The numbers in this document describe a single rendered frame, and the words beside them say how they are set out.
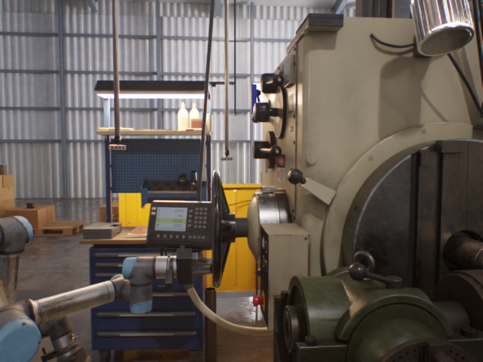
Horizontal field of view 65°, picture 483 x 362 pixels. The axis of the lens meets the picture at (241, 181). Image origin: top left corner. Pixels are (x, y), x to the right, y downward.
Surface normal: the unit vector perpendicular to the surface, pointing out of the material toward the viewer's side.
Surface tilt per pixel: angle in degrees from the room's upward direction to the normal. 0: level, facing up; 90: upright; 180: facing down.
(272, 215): 62
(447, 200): 90
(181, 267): 120
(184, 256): 30
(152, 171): 90
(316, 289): 24
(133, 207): 90
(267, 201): 36
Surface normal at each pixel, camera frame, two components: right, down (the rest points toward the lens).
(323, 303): 0.06, -0.73
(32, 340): 0.75, 0.00
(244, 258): 0.09, 0.07
